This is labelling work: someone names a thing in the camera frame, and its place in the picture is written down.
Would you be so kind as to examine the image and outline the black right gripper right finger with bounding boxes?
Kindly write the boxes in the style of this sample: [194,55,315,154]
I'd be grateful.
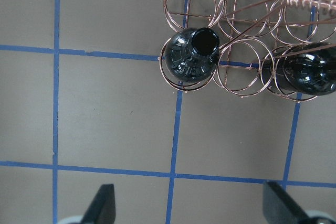
[262,182,309,224]

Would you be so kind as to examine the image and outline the dark wine bottle in basket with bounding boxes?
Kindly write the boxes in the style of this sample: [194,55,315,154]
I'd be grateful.
[164,27,220,83]

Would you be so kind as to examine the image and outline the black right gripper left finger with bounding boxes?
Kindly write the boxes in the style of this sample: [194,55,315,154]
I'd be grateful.
[81,184,116,224]

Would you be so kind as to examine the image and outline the copper wire wine basket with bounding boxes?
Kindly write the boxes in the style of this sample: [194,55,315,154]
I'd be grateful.
[159,0,335,101]

